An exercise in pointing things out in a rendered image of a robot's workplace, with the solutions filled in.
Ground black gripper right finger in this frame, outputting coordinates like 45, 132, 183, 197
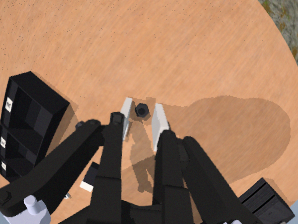
151, 103, 263, 224

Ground black rack of three bins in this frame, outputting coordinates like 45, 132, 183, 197
0, 71, 70, 183

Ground dark grey hex nut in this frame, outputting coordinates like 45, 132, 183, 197
135, 103, 149, 118
75, 121, 84, 129

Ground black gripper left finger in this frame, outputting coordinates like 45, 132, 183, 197
0, 97, 132, 224

